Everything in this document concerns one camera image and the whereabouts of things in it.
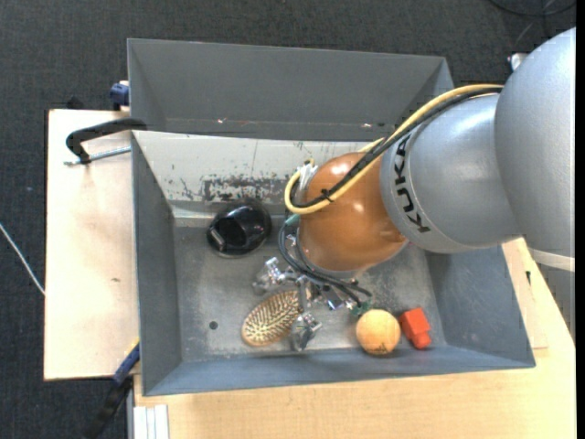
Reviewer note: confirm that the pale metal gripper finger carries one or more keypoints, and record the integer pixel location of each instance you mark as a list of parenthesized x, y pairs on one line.
[(302, 332), (270, 273)]

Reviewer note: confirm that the yellow-orange ball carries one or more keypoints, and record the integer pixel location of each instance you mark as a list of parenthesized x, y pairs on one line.
[(378, 332)]

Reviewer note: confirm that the red-orange block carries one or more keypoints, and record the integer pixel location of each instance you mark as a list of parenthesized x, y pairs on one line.
[(417, 327)]

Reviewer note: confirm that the pale wood board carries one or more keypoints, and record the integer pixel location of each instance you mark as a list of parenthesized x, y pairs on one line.
[(89, 245)]

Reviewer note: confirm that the wooden oval hairbrush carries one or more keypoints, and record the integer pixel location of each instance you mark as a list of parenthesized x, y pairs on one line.
[(269, 320)]

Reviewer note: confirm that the black rounded plastic object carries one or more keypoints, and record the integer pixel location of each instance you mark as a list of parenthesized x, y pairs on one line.
[(238, 230)]

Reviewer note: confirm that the grey metal bin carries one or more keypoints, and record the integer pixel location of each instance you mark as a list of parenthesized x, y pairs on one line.
[(219, 291)]

